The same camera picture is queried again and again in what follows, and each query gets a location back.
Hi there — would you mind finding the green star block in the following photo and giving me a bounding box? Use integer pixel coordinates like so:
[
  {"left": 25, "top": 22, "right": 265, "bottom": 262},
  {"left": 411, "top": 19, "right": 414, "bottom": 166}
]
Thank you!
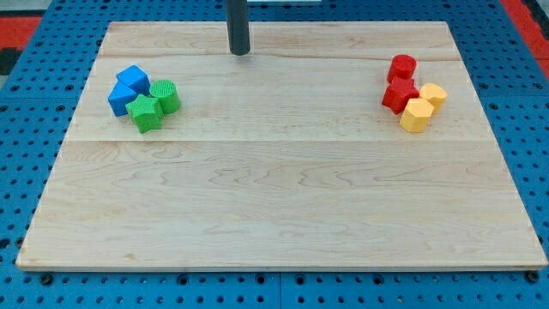
[{"left": 125, "top": 94, "right": 164, "bottom": 134}]

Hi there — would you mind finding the red star block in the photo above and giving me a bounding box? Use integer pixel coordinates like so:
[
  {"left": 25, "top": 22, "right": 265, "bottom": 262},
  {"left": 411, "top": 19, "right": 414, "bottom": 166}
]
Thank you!
[{"left": 382, "top": 76, "right": 419, "bottom": 114}]

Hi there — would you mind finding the wooden board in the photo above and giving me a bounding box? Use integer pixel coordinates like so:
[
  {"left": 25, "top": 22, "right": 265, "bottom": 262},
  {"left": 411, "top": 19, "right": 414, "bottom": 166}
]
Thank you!
[{"left": 16, "top": 21, "right": 547, "bottom": 272}]

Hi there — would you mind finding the green cylinder block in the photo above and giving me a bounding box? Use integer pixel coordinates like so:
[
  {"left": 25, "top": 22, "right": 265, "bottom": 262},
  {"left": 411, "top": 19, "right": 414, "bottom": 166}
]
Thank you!
[{"left": 149, "top": 80, "right": 181, "bottom": 114}]

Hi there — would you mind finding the yellow hexagon block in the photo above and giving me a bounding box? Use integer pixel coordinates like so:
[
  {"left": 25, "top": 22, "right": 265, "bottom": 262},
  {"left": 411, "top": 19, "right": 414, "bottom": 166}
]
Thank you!
[{"left": 399, "top": 98, "right": 434, "bottom": 133}]

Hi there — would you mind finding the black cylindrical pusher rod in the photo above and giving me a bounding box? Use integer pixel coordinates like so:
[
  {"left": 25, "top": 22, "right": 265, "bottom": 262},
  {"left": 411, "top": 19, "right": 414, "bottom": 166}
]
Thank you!
[{"left": 226, "top": 0, "right": 250, "bottom": 56}]

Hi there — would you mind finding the red cylinder block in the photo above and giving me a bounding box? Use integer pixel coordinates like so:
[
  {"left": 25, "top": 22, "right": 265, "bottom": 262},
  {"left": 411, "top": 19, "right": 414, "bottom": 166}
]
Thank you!
[{"left": 386, "top": 54, "right": 417, "bottom": 83}]

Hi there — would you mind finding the blue cube block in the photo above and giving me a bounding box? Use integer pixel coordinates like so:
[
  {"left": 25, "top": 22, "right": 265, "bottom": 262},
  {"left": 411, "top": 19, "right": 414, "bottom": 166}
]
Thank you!
[{"left": 116, "top": 65, "right": 150, "bottom": 95}]

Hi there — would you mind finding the blue triangle block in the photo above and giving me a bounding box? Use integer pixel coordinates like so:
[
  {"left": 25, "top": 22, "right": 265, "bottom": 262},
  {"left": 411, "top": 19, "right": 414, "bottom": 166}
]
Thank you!
[{"left": 108, "top": 82, "right": 137, "bottom": 117}]

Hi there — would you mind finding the yellow heart block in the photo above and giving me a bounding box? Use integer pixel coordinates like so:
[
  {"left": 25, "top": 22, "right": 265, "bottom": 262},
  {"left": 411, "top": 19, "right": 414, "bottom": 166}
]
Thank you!
[{"left": 419, "top": 83, "right": 448, "bottom": 114}]

